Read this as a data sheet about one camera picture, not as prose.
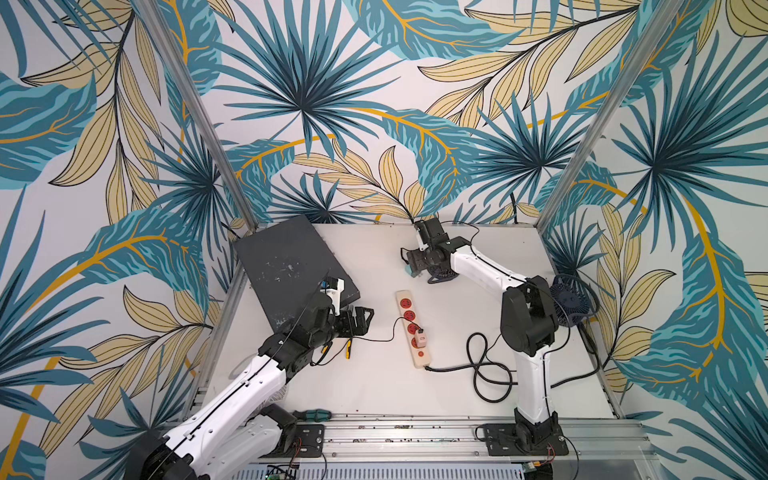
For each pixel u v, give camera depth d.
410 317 0.93
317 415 0.75
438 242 0.76
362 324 0.69
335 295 0.70
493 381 0.82
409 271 1.03
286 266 1.01
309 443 0.73
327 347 0.69
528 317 0.54
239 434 0.56
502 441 0.73
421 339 0.84
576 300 0.92
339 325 0.69
